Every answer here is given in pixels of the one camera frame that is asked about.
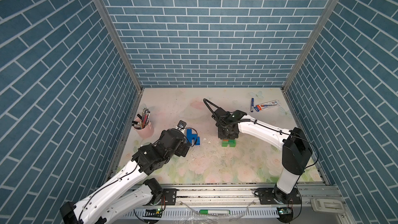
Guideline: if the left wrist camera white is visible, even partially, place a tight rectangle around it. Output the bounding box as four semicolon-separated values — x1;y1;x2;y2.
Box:
176;120;187;133

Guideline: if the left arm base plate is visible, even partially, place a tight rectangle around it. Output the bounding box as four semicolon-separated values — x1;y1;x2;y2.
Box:
163;188;177;206

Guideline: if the aluminium front rail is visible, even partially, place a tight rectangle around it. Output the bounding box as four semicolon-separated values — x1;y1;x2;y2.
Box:
83;184;349;222

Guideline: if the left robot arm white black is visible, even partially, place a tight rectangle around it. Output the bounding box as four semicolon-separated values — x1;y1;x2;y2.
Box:
60;125;191;224

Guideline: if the green marker on rail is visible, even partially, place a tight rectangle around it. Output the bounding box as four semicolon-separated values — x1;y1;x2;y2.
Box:
199;209;231;215

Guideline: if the long green lego brick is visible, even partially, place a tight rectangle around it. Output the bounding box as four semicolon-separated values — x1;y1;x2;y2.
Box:
222;140;236;144

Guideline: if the white toothpaste tube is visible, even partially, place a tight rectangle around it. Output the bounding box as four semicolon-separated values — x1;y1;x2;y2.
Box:
254;100;280;112

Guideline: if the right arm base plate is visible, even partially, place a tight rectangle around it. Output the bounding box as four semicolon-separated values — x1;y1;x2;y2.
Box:
253;187;302;205

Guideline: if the white plastic handle part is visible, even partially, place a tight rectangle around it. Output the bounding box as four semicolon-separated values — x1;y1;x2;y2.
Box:
311;198;345;214

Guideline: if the blue marker pen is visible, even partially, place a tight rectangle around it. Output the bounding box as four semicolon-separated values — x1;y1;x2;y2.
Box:
250;98;255;113

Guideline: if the long blue lego brick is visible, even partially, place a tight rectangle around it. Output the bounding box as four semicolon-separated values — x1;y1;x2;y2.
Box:
187;134;198;143

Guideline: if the bundle of pens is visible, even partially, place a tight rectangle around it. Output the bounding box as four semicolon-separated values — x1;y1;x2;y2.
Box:
132;108;150;130

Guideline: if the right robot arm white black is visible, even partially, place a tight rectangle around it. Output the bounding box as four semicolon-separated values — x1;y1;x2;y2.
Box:
211;107;313;204

